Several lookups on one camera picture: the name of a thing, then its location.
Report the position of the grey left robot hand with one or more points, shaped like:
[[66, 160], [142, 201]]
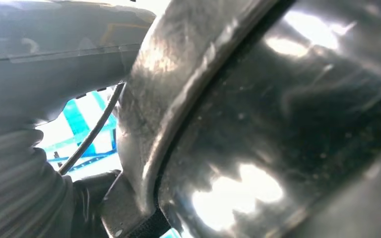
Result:
[[55, 59]]

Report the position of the blue wheeled cart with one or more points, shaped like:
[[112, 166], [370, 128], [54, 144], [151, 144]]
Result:
[[73, 121]]

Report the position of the robot glossy black body shell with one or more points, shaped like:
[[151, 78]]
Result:
[[276, 115]]

